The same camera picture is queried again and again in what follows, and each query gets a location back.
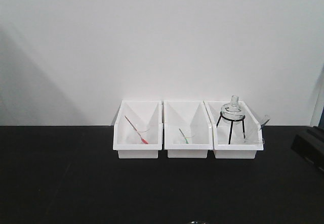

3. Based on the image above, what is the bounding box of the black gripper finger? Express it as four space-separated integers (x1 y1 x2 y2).
312 126 324 138
291 130 323 173

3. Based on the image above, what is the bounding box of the clear pipette in bin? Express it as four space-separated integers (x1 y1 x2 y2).
244 115 271 145

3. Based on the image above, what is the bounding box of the white right storage bin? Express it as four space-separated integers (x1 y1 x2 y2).
204 101 263 159

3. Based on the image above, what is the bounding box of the white storage bin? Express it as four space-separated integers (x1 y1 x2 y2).
113 100 163 159
204 101 263 159
164 100 213 158

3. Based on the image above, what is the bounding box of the clear glass flask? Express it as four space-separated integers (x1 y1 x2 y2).
221 95 245 120

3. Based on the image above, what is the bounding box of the white middle storage bin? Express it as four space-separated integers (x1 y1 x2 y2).
164 100 213 158

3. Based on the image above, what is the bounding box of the green-tipped pipette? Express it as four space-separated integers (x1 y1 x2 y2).
179 128 189 144

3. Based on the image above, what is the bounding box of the red-tipped pipette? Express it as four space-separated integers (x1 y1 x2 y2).
125 116 148 145

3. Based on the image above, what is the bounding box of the white left storage bin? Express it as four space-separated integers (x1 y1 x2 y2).
113 100 163 159

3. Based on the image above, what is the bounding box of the black wire tripod stand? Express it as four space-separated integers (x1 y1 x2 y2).
216 112 246 145

